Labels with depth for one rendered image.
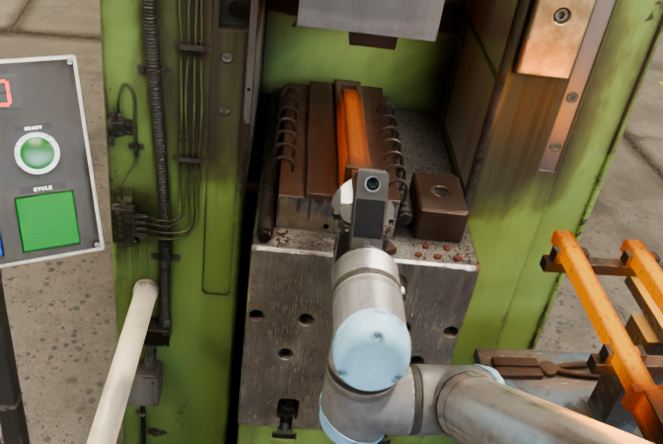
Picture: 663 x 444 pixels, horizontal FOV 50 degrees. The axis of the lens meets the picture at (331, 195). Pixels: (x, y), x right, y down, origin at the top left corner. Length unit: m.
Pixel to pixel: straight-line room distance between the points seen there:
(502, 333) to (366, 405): 0.76
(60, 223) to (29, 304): 1.38
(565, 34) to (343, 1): 0.39
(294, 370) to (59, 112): 0.63
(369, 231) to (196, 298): 0.63
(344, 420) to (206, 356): 0.75
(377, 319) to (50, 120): 0.53
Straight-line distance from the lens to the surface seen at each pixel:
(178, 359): 1.66
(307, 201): 1.18
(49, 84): 1.07
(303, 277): 1.20
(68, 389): 2.18
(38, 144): 1.06
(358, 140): 1.24
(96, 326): 2.34
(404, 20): 1.04
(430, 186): 1.26
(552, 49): 1.24
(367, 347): 0.84
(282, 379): 1.38
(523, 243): 1.46
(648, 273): 1.21
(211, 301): 1.53
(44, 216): 1.07
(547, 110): 1.31
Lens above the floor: 1.65
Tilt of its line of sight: 34 degrees down
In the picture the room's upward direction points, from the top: 9 degrees clockwise
